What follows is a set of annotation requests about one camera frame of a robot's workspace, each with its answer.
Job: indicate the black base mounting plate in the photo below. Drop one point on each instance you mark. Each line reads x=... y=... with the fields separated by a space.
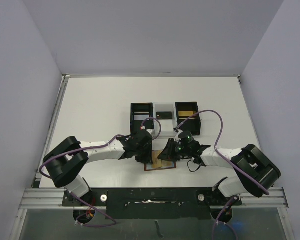
x=157 y=203

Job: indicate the brown leather card holder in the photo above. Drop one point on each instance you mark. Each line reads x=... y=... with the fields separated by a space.
x=167 y=165

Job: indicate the aluminium frame rail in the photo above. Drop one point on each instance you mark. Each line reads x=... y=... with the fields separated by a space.
x=276 y=199

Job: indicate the gold card in tray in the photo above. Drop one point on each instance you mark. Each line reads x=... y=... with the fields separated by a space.
x=185 y=114

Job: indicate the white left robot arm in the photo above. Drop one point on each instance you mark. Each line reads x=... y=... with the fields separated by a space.
x=65 y=162

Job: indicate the black white card sorting tray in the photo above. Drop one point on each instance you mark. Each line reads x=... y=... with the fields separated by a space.
x=146 y=114

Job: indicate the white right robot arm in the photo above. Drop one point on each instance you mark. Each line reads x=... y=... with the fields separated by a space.
x=255 y=173

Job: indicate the gold credit card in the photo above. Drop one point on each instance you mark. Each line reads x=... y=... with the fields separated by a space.
x=156 y=162

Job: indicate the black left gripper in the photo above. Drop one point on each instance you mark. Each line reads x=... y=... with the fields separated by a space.
x=147 y=159

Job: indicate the black card in tray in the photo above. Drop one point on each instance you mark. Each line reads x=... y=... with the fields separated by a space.
x=164 y=115

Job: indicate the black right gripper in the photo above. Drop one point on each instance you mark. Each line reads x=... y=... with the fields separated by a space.
x=172 y=150

